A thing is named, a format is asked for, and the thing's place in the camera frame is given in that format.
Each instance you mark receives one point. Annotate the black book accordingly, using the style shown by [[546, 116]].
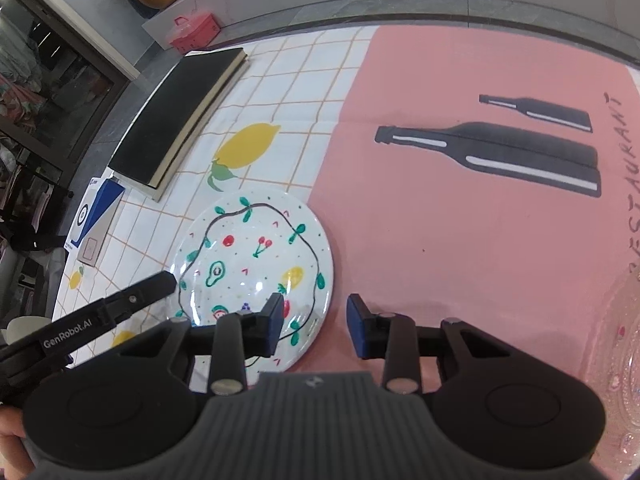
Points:
[[175, 115]]

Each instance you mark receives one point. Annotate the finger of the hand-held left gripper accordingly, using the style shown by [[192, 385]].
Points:
[[145, 292]]

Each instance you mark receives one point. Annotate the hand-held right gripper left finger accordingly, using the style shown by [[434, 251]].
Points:
[[275, 322]]

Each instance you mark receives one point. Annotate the blue and white box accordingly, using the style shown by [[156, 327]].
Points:
[[95, 220]]

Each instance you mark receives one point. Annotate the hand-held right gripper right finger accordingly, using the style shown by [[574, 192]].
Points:
[[356, 325]]

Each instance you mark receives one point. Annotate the pink storage box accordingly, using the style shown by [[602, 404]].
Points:
[[195, 32]]

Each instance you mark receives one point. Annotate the lemon print checkered tablecloth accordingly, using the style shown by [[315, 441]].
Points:
[[450, 235]]

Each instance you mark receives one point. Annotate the person's left hand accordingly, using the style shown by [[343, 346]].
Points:
[[12, 445]]

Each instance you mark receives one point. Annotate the clear glass plate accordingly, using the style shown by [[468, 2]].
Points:
[[620, 360]]

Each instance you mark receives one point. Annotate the painted white plate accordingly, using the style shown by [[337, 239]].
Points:
[[250, 260]]

